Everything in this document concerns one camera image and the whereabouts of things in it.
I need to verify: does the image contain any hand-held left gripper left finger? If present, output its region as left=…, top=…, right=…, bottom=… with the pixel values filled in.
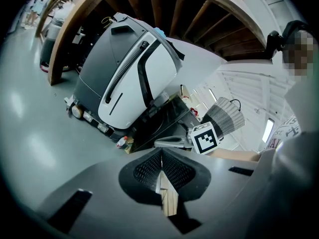
left=34, top=147, right=180, bottom=239

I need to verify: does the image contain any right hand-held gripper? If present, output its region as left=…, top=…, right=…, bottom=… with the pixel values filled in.
left=154, top=122, right=219, bottom=155

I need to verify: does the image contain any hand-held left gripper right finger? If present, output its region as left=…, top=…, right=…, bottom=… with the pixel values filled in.
left=161, top=147, right=274, bottom=239

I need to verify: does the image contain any black washing machine door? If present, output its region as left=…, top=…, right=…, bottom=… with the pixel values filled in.
left=129, top=108, right=190, bottom=154

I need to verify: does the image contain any person's right forearm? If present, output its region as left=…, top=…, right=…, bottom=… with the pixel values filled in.
left=211, top=148, right=261, bottom=162

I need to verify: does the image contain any black washing machine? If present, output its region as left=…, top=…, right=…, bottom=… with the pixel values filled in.
left=149, top=95, right=200, bottom=139

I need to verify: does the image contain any red and white bottle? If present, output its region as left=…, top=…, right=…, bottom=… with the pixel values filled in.
left=116, top=136, right=129, bottom=149

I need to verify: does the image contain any woven laundry basket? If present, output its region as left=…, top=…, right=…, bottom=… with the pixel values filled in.
left=201, top=97, right=246, bottom=142

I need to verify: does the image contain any long ceiling light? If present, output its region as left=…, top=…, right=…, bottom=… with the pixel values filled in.
left=261, top=118, right=275, bottom=143

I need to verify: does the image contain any white and grey cleaning robot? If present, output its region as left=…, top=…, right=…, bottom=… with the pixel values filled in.
left=64, top=11, right=185, bottom=144

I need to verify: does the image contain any blue fluffy cloth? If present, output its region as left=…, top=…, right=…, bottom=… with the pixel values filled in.
left=153, top=26, right=167, bottom=37

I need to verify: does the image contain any person in white t-shirt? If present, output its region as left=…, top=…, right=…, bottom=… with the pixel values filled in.
left=268, top=82, right=319, bottom=150

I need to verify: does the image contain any brown wooden staircase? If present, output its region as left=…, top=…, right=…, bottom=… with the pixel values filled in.
left=34, top=0, right=275, bottom=86

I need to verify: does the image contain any person's head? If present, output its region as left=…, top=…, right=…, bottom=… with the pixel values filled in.
left=281, top=20, right=319, bottom=77

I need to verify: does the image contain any grey trash bin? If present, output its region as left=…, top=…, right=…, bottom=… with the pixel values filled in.
left=39, top=16, right=66, bottom=72

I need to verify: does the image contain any black head camera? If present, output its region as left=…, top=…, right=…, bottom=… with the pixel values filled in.
left=266, top=30, right=285, bottom=59

